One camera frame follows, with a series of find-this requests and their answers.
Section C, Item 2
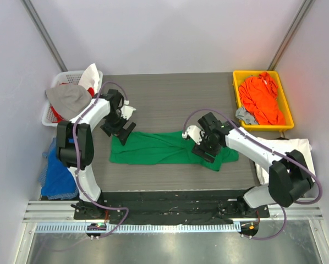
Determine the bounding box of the blue checked shirt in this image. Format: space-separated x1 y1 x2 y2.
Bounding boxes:
38 137 79 200

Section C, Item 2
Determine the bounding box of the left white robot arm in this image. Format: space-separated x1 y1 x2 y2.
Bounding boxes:
56 89 136 219

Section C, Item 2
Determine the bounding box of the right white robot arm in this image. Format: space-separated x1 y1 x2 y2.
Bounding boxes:
182 112 317 217

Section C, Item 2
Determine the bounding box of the white cloth in basket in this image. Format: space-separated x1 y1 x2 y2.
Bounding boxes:
78 63 103 93

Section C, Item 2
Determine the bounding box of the grey cloth in bin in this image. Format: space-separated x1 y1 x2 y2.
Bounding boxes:
235 106 258 125

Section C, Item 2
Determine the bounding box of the green t-shirt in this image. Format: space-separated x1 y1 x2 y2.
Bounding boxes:
109 131 239 172

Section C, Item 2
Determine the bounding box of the aluminium corner rail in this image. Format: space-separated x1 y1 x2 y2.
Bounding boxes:
21 0 68 72
267 0 315 70

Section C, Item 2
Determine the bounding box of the white perforated basket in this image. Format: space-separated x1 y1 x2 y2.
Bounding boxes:
41 70 103 128

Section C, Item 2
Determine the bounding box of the beige grey shirt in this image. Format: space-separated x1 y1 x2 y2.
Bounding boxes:
45 84 94 122

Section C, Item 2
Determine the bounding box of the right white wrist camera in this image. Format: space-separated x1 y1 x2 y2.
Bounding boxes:
182 125 205 145

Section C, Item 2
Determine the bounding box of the slotted cable duct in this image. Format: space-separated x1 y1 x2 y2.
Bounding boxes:
35 222 241 234

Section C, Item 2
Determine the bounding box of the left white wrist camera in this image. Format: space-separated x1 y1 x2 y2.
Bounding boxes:
120 100 136 120

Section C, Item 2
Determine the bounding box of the white folded shirt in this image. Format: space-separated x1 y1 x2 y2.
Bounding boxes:
255 137 316 185

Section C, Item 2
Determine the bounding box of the left aluminium corner rail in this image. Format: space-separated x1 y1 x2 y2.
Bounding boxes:
21 0 68 72

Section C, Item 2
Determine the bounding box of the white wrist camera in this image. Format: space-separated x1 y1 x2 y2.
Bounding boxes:
120 100 136 120
182 125 205 145

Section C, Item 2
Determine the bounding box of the right aluminium corner rail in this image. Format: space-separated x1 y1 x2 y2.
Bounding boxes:
267 0 315 70

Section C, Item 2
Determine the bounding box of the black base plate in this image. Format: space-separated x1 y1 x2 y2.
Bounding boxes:
73 190 270 226

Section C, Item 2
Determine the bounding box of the orange t-shirt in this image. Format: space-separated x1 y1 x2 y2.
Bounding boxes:
238 71 286 125

